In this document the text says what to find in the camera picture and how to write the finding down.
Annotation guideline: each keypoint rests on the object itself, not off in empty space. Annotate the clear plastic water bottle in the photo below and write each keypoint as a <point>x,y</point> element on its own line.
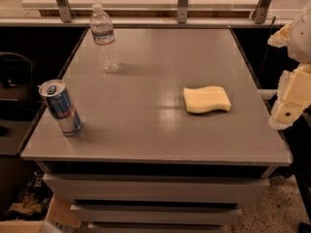
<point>103,34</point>

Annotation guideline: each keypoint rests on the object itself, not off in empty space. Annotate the dark chair at left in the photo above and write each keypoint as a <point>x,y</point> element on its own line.
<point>16,87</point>

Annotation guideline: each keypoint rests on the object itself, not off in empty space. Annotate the middle metal bracket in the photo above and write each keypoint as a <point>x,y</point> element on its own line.
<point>182,11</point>

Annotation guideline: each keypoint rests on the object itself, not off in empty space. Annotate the yellow sponge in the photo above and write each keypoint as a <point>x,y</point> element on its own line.
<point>206,99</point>

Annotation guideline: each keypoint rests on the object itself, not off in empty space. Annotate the grey drawer cabinet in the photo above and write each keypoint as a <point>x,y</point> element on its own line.
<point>142,163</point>

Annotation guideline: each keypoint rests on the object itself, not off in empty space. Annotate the left metal bracket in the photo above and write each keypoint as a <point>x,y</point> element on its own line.
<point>64,10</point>

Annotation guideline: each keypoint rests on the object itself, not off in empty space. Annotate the metal bracket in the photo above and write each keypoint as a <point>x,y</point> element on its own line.
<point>260,13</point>
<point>182,11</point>
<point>64,10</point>

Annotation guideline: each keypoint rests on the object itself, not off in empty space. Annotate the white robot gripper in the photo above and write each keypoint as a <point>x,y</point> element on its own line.
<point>301,38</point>

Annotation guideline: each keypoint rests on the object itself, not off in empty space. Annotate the blue silver energy drink can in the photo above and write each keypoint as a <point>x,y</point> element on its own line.
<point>62,108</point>

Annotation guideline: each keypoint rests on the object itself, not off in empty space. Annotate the right metal bracket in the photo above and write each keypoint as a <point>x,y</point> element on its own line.
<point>260,13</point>

